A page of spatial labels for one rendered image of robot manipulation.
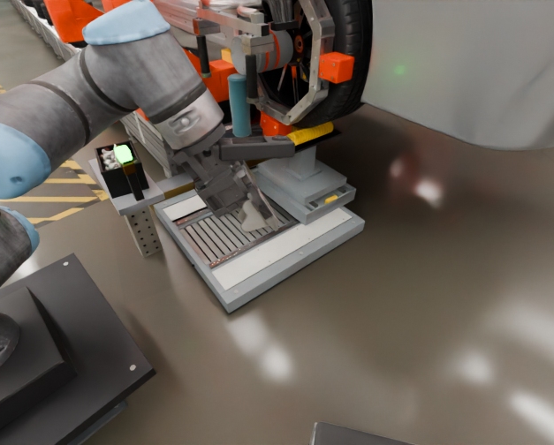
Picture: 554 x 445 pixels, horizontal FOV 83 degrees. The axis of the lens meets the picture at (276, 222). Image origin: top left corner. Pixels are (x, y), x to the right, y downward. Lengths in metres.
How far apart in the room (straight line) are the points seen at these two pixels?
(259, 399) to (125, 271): 0.86
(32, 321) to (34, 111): 0.76
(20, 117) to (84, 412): 0.76
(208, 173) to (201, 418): 0.92
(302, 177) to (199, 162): 1.23
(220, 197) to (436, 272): 1.34
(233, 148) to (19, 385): 0.78
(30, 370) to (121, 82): 0.77
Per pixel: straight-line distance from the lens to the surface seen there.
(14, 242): 1.02
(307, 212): 1.59
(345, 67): 1.15
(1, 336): 1.06
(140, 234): 1.60
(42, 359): 1.03
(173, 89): 0.43
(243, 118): 1.49
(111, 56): 0.45
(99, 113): 0.49
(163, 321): 1.43
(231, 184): 0.48
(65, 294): 1.27
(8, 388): 1.03
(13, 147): 0.41
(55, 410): 1.06
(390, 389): 1.30
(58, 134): 0.44
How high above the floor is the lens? 1.17
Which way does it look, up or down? 42 degrees down
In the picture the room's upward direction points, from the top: straight up
